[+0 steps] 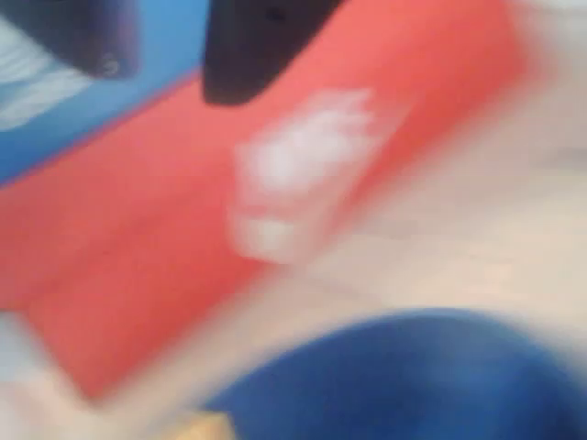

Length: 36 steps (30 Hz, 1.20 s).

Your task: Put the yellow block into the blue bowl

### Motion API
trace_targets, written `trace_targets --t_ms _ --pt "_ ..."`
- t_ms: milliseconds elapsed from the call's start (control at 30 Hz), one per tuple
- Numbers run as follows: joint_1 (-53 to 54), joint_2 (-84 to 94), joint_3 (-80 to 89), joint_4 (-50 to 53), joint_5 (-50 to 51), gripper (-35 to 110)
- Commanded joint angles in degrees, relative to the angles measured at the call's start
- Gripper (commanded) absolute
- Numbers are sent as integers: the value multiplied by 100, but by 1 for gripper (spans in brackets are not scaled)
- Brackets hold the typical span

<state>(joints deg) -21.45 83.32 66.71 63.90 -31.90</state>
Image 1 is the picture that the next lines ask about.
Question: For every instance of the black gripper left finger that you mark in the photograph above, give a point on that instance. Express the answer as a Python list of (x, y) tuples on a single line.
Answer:
[(78, 36)]

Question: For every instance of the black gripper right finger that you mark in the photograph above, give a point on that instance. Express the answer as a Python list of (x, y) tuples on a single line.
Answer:
[(247, 50)]

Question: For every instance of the light blue box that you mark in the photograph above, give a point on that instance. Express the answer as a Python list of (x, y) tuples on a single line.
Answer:
[(165, 50)]

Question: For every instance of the red box with white print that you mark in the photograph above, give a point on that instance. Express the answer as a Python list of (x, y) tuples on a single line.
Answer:
[(151, 215)]

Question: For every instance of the dark blue round object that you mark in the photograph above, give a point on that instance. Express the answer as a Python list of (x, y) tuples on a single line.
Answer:
[(413, 380)]

